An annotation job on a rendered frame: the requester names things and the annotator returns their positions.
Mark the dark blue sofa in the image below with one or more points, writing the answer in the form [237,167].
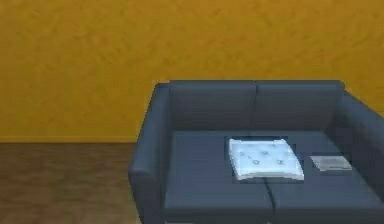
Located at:
[206,180]

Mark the pale blue cushion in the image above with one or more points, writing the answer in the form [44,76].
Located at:
[265,159]

